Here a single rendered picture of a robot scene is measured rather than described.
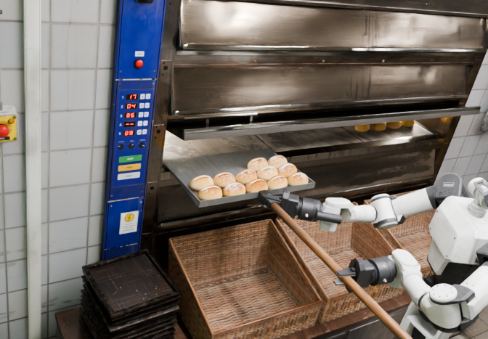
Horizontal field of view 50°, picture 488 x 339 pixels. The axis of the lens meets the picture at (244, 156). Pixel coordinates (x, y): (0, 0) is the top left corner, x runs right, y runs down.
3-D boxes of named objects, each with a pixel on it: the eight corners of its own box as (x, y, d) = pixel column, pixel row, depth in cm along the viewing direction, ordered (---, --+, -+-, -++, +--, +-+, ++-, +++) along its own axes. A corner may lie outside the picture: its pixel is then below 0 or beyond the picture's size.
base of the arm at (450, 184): (440, 199, 215) (468, 190, 211) (447, 224, 206) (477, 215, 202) (428, 178, 206) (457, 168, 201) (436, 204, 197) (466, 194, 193)
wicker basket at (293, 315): (159, 284, 241) (165, 237, 228) (261, 260, 270) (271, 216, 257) (205, 364, 205) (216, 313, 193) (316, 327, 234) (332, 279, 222)
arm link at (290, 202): (277, 210, 208) (306, 216, 208) (277, 224, 200) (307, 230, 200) (284, 184, 203) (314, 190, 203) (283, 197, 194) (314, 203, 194)
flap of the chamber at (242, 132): (184, 141, 192) (162, 128, 208) (479, 114, 285) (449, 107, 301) (184, 134, 191) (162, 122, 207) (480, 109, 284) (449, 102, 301)
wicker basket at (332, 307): (262, 260, 270) (273, 216, 258) (342, 239, 300) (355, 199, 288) (320, 327, 235) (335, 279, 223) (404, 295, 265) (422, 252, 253)
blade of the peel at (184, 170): (314, 187, 221) (315, 182, 220) (198, 207, 193) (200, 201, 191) (269, 148, 247) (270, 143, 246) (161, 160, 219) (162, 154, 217)
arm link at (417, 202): (375, 203, 223) (427, 186, 214) (384, 231, 217) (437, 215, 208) (367, 197, 213) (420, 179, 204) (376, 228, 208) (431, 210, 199)
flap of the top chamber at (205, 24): (178, 49, 189) (176, -8, 185) (479, 53, 282) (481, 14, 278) (183, 49, 185) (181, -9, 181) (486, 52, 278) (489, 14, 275)
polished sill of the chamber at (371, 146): (155, 173, 218) (155, 165, 217) (435, 139, 312) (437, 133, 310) (160, 181, 214) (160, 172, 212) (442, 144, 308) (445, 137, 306)
